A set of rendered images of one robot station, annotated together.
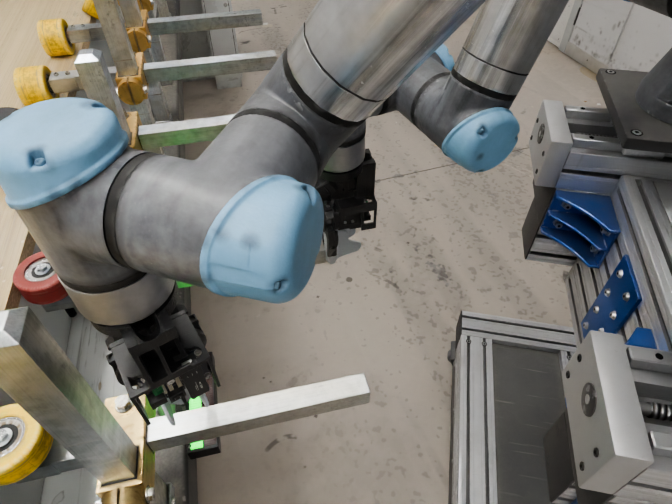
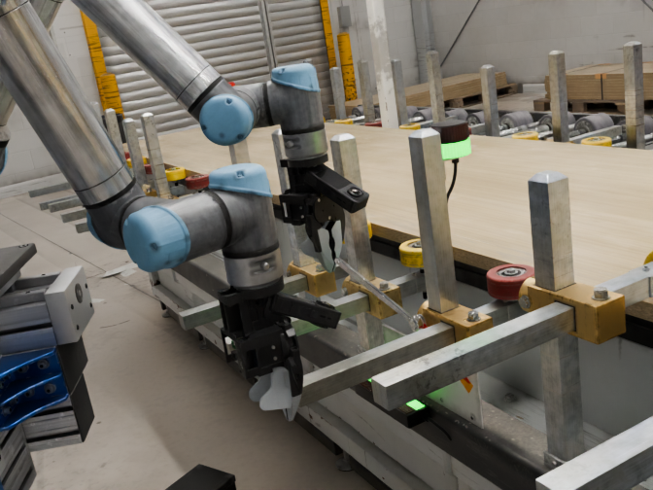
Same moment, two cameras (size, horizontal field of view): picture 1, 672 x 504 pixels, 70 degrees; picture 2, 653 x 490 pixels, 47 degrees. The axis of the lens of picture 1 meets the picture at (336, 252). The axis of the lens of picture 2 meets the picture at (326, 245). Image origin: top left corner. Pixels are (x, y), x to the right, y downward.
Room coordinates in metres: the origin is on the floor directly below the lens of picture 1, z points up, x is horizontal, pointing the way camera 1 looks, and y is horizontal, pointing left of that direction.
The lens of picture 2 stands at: (1.50, -0.13, 1.34)
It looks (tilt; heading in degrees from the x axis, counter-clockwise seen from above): 17 degrees down; 167
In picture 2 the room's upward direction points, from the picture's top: 9 degrees counter-clockwise
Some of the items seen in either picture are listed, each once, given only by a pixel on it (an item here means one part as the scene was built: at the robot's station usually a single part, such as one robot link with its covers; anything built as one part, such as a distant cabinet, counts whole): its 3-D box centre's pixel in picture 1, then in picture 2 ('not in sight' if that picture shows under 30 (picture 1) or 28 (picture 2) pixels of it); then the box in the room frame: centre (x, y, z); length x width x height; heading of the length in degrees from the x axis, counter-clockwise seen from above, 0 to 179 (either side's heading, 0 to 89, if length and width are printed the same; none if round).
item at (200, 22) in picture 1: (160, 25); not in sight; (1.22, 0.43, 0.95); 0.50 x 0.04 x 0.04; 103
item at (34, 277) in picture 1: (57, 291); (513, 301); (0.45, 0.42, 0.85); 0.08 x 0.08 x 0.11
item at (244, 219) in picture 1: (235, 211); (238, 109); (0.23, 0.06, 1.22); 0.11 x 0.11 x 0.08; 73
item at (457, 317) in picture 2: not in sight; (455, 324); (0.46, 0.31, 0.85); 0.13 x 0.06 x 0.05; 13
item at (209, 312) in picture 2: not in sight; (279, 291); (0.01, 0.11, 0.81); 0.43 x 0.03 x 0.04; 103
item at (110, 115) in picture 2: not in sight; (122, 170); (-1.50, -0.16, 0.90); 0.03 x 0.03 x 0.48; 13
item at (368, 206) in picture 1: (343, 191); (258, 324); (0.56, -0.01, 0.96); 0.09 x 0.08 x 0.12; 103
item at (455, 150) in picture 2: not in sight; (450, 147); (0.43, 0.35, 1.12); 0.06 x 0.06 x 0.02
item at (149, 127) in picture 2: not in sight; (161, 185); (-1.02, -0.04, 0.90); 0.03 x 0.03 x 0.48; 13
